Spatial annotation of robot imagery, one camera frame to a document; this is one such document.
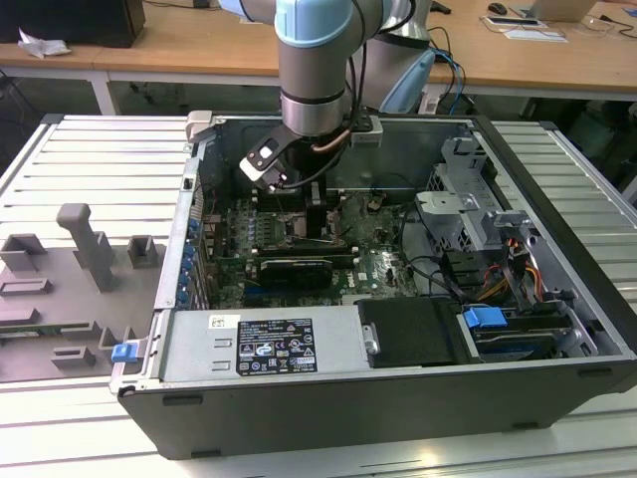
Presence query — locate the metal socket cover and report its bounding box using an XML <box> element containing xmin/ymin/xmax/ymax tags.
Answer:
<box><xmin>327</xmin><ymin>196</ymin><xmax>372</xmax><ymax>235</ymax></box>

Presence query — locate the CPU socket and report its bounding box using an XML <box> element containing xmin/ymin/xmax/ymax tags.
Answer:
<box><xmin>281</xmin><ymin>208</ymin><xmax>349</xmax><ymax>246</ymax></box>

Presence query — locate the black graphics card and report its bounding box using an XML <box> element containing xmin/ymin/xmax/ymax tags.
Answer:
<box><xmin>258</xmin><ymin>256</ymin><xmax>333</xmax><ymax>292</ymax></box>

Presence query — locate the pale blue teach pendant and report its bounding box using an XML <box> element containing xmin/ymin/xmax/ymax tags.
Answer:
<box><xmin>379</xmin><ymin>48</ymin><xmax>435</xmax><ymax>114</ymax></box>

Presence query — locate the green motherboard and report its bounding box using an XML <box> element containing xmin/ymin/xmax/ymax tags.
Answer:
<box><xmin>206</xmin><ymin>191</ymin><xmax>422</xmax><ymax>308</ymax></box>

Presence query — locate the silver metal drive cage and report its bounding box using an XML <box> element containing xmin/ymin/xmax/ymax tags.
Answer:
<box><xmin>414</xmin><ymin>136</ymin><xmax>541</xmax><ymax>256</ymax></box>

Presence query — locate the black plastic shroud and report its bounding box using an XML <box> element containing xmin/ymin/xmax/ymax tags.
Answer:
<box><xmin>356</xmin><ymin>297</ymin><xmax>463</xmax><ymax>370</ymax></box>

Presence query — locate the grey power supply unit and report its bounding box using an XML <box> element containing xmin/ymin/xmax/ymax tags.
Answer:
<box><xmin>161</xmin><ymin>304</ymin><xmax>372</xmax><ymax>384</ymax></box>

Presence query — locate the hard disk in blue carrier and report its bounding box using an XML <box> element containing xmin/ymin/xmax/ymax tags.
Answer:
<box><xmin>461</xmin><ymin>307</ymin><xmax>572</xmax><ymax>360</ymax></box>

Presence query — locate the wooden desk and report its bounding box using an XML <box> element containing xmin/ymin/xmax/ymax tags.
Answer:
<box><xmin>0</xmin><ymin>9</ymin><xmax>150</xmax><ymax>117</ymax></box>
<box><xmin>93</xmin><ymin>0</ymin><xmax>637</xmax><ymax>104</ymax></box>

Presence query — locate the white flat device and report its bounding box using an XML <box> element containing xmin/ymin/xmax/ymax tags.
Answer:
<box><xmin>480</xmin><ymin>14</ymin><xmax>548</xmax><ymax>29</ymax></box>

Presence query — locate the black and grey PC case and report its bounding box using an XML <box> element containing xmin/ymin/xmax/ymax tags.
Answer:
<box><xmin>109</xmin><ymin>110</ymin><xmax>637</xmax><ymax>462</ymax></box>

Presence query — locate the white paper sheet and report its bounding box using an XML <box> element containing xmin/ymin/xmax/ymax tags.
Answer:
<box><xmin>502</xmin><ymin>28</ymin><xmax>569</xmax><ymax>44</ymax></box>

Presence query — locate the blue case latch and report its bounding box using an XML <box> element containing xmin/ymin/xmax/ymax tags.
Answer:
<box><xmin>111</xmin><ymin>342</ymin><xmax>139</xmax><ymax>364</ymax></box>

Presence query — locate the black box on desk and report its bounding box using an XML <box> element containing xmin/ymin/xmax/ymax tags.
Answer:
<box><xmin>0</xmin><ymin>0</ymin><xmax>146</xmax><ymax>49</ymax></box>

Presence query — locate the grey parts rack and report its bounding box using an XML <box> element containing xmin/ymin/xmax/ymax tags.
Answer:
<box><xmin>0</xmin><ymin>202</ymin><xmax>168</xmax><ymax>384</ymax></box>

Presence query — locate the crumpled white paper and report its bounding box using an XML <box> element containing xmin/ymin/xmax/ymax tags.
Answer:
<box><xmin>17</xmin><ymin>27</ymin><xmax>72</xmax><ymax>59</ymax></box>

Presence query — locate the grey laptop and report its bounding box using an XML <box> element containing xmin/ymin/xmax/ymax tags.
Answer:
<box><xmin>527</xmin><ymin>0</ymin><xmax>598</xmax><ymax>24</ymax></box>

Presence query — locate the green RAM stick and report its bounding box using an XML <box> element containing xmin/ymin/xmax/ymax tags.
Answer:
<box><xmin>0</xmin><ymin>323</ymin><xmax>89</xmax><ymax>336</ymax></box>

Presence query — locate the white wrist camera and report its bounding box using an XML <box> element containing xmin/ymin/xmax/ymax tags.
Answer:
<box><xmin>238</xmin><ymin>137</ymin><xmax>292</xmax><ymax>194</ymax></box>
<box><xmin>349</xmin><ymin>115</ymin><xmax>385</xmax><ymax>149</ymax></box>

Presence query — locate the black camera cable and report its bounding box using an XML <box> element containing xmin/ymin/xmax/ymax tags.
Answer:
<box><xmin>346</xmin><ymin>0</ymin><xmax>373</xmax><ymax>131</ymax></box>

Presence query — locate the blue cable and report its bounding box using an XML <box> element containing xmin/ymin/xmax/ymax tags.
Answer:
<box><xmin>432</xmin><ymin>47</ymin><xmax>468</xmax><ymax>119</ymax></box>

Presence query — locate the black wire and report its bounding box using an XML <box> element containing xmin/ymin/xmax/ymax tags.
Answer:
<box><xmin>399</xmin><ymin>201</ymin><xmax>467</xmax><ymax>303</ymax></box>

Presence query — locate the coloured wire bundle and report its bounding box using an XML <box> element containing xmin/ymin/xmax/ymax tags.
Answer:
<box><xmin>476</xmin><ymin>263</ymin><xmax>541</xmax><ymax>303</ymax></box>

